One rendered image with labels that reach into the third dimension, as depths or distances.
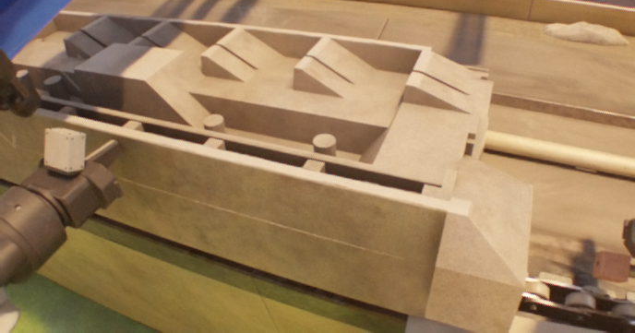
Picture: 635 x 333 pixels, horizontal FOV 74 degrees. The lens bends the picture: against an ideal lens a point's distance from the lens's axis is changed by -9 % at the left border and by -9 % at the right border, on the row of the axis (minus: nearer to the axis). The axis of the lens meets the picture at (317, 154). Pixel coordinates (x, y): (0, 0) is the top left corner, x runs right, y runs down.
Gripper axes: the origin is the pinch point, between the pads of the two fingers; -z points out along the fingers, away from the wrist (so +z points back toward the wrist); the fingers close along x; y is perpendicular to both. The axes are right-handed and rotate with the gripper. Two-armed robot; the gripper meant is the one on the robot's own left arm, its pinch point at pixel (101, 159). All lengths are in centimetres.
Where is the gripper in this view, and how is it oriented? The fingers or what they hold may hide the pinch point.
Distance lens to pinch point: 63.7
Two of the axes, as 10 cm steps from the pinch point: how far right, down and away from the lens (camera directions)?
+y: -0.5, -7.8, -6.2
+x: 9.2, 2.0, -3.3
